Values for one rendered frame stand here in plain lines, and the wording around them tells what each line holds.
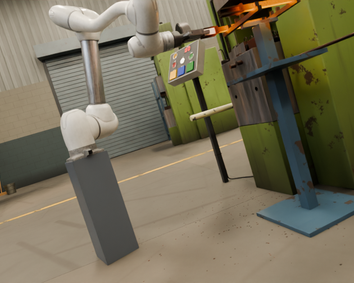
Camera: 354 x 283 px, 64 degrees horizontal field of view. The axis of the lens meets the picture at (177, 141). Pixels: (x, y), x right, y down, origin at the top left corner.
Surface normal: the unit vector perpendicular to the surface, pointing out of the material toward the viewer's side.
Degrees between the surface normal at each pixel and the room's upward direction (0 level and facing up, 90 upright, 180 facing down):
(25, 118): 90
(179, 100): 90
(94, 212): 90
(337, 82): 90
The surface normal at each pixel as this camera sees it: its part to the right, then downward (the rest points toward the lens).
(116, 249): 0.53, -0.09
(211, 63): 0.11, 0.05
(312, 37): -0.90, 0.30
